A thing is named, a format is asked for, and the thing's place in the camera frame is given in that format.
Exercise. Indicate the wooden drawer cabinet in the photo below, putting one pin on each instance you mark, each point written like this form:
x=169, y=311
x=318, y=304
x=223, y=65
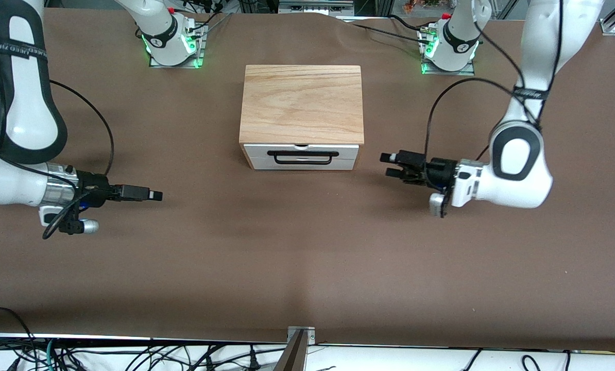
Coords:
x=302, y=103

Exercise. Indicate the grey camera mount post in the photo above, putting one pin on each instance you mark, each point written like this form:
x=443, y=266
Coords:
x=297, y=355

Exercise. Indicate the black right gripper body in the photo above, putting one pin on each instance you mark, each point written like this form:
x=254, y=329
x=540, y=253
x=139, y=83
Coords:
x=94, y=186

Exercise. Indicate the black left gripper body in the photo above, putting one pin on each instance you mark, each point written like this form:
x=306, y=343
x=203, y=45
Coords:
x=438, y=172

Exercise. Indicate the white socket strip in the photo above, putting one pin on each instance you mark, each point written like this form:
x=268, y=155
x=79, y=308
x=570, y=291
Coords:
x=312, y=9

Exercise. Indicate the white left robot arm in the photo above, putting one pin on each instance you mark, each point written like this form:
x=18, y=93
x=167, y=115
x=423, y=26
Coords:
x=539, y=46

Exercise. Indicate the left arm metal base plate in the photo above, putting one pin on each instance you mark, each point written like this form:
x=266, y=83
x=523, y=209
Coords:
x=467, y=72

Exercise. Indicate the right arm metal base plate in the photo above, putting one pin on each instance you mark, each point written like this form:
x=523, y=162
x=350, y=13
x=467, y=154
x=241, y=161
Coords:
x=155, y=65

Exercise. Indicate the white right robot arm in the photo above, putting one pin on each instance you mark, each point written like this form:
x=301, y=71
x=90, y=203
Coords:
x=24, y=113

